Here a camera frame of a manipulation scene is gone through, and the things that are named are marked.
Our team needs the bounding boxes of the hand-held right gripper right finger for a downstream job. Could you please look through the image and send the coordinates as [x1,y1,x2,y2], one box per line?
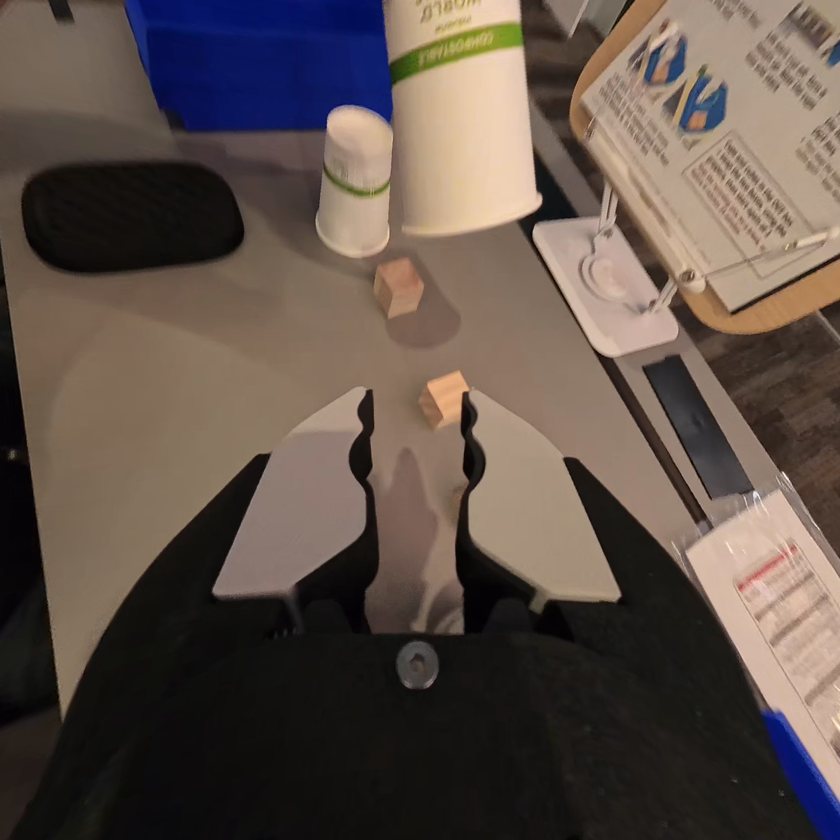
[453,387,623,634]

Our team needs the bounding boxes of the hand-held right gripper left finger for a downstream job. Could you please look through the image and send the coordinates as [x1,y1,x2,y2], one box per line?
[210,386,382,632]

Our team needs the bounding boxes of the white paper cup green band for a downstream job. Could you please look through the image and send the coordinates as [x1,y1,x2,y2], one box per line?
[382,0,544,237]
[315,105,395,258]

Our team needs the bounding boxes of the black table slot cover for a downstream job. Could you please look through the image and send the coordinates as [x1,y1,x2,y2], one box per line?
[642,354,754,501]

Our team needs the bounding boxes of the small wooden cube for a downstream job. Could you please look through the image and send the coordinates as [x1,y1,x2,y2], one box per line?
[373,257,426,320]
[418,369,470,431]

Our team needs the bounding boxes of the printed sheet in plastic sleeve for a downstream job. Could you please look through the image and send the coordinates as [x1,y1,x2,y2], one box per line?
[669,489,840,756]

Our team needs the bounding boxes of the wooden document stand white base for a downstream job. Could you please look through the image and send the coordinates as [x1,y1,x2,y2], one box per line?
[532,0,840,358]

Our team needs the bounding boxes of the black padded wrist rest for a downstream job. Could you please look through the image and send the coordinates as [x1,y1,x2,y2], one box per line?
[21,161,245,274]

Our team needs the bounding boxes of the blue plastic bin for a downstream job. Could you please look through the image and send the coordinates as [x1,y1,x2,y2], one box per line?
[761,705,840,840]
[125,0,395,132]

